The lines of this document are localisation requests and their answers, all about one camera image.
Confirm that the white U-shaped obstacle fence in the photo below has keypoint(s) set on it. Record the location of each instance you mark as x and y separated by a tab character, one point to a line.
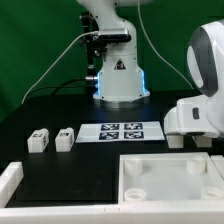
140	212

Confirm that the silver camera on base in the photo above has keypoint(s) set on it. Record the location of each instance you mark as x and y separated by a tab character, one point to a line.
114	36

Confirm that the white marker sheet with tags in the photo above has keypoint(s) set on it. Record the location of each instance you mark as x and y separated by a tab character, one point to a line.
128	131

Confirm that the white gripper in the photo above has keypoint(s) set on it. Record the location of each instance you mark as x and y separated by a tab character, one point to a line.
190	117

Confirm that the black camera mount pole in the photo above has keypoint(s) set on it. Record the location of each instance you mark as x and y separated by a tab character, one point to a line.
93	47

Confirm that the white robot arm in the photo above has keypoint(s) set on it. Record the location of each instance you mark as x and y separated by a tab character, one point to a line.
120	79

